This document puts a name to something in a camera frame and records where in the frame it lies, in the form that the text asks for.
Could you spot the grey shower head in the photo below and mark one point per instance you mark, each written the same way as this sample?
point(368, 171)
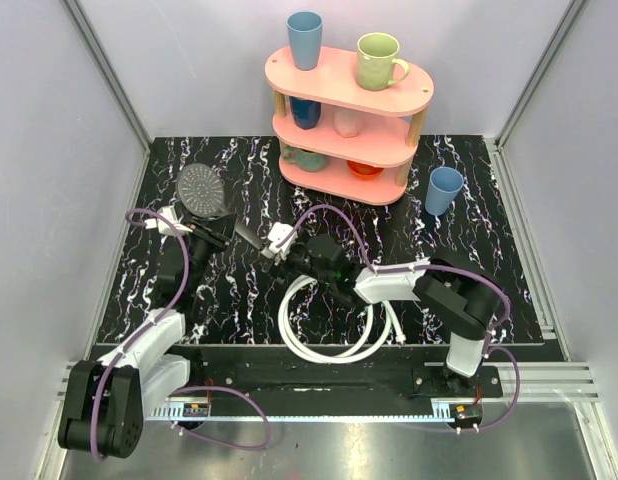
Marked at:
point(201, 192)

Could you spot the orange bowl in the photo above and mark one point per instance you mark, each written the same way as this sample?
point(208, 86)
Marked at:
point(364, 171)

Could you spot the dark blue cup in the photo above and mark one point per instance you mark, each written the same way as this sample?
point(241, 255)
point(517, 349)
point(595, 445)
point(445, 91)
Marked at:
point(306, 113)

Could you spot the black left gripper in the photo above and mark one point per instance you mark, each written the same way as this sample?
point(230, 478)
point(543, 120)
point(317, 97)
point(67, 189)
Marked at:
point(209, 233)

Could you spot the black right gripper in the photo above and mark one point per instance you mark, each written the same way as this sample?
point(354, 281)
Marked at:
point(286, 263)

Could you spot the green mug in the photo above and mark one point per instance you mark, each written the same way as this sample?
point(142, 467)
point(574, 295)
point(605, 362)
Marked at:
point(378, 66)

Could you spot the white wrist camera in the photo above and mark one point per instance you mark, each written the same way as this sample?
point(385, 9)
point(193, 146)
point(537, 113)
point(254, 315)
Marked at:
point(278, 242)
point(167, 223)

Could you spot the blue cup on table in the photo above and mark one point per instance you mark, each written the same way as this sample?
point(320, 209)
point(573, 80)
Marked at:
point(444, 185)

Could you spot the teal ceramic mug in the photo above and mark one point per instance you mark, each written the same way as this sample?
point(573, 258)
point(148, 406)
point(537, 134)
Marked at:
point(304, 159)

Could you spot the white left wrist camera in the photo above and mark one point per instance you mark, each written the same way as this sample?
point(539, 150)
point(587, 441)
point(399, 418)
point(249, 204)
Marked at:
point(167, 223)

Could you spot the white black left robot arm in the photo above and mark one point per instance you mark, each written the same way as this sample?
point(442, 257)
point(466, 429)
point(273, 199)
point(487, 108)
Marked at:
point(108, 399)

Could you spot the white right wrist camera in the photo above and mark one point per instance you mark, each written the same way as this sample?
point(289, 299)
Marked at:
point(278, 242)

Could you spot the pink faceted cup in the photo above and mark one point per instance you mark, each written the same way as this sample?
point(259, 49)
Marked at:
point(347, 122)

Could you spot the pink three-tier shelf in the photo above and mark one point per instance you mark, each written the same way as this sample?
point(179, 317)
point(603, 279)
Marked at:
point(338, 138)

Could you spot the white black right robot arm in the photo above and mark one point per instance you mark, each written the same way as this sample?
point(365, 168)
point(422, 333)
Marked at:
point(464, 298)

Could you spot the blue cup on shelf top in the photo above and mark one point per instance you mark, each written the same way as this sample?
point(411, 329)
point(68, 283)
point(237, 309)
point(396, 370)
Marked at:
point(305, 38)

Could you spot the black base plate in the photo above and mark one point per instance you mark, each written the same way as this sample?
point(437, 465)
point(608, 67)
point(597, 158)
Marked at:
point(394, 382)

